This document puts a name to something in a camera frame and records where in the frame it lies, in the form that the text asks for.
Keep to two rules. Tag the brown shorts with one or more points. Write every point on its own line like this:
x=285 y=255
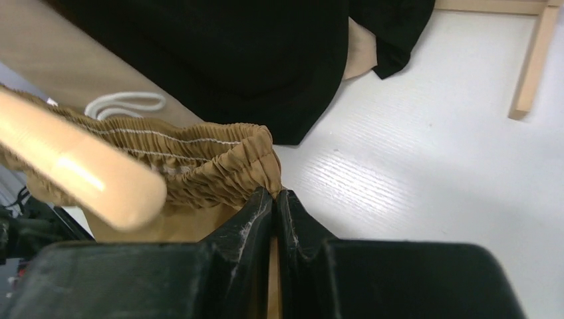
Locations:
x=210 y=170

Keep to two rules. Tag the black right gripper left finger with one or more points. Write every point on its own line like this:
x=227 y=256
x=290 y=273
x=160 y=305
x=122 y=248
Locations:
x=225 y=275

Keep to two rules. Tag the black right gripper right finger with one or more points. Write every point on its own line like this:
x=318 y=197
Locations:
x=323 y=276

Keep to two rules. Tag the beige shorts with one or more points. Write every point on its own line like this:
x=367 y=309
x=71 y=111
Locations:
x=68 y=65

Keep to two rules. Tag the black shorts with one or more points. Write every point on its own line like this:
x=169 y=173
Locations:
x=272 y=63

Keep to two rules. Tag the wooden clothes rack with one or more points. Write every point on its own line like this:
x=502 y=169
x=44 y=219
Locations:
x=546 y=14

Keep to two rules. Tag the wooden hanger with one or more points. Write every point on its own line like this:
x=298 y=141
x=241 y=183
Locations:
x=121 y=191

